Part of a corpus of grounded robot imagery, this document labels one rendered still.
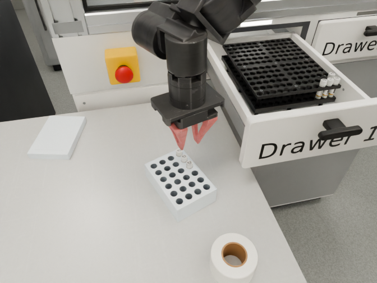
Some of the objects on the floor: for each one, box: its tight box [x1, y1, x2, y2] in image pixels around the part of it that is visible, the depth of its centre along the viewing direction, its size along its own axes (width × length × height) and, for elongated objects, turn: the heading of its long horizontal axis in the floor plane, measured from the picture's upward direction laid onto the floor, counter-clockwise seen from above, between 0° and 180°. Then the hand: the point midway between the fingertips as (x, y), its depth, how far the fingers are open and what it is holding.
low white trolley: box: [0, 103, 307, 283], centre depth 81 cm, size 58×62×76 cm
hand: (188, 141), depth 52 cm, fingers open, 3 cm apart
